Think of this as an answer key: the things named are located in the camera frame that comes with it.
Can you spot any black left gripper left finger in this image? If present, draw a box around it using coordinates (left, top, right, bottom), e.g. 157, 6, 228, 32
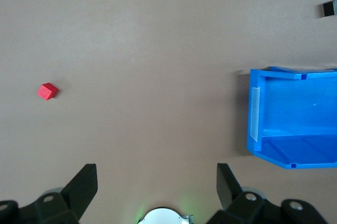
0, 163, 98, 224

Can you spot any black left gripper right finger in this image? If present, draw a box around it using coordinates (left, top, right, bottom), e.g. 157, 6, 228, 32
207, 163, 330, 224

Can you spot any red cube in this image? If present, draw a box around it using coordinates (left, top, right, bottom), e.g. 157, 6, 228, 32
36, 82, 60, 101

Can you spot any black cube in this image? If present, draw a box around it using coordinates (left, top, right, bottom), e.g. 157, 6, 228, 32
322, 0, 337, 19

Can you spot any blue plastic bin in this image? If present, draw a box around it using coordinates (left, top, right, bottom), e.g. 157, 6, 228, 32
246, 65, 337, 170

